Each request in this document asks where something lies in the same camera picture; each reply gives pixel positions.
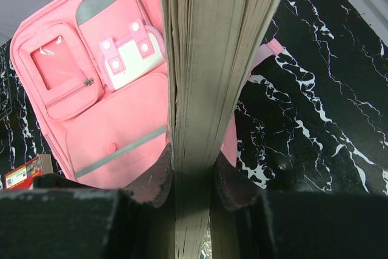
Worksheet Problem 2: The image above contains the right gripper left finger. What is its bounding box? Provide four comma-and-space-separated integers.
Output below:
1, 145, 175, 258

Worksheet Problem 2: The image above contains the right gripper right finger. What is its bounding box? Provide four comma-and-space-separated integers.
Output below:
210, 153, 387, 258

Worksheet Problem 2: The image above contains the red thirteen-storey treehouse book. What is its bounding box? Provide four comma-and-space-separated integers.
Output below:
5, 154, 53, 190

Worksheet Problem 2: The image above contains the pink school backpack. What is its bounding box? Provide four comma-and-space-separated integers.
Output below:
10, 0, 283, 189

